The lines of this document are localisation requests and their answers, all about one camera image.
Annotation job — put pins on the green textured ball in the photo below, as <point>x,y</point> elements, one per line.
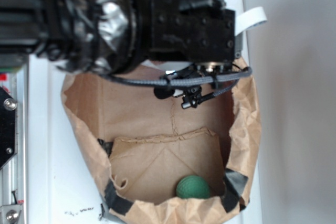
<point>193,187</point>

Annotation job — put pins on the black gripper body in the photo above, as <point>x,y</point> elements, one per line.
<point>197,31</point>

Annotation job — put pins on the brown paper bag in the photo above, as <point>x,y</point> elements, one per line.
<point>137,148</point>

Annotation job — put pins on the black metal bracket plate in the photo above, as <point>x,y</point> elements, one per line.
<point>8,127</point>

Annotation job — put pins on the aluminium frame rail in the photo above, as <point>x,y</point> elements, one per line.
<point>14,77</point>

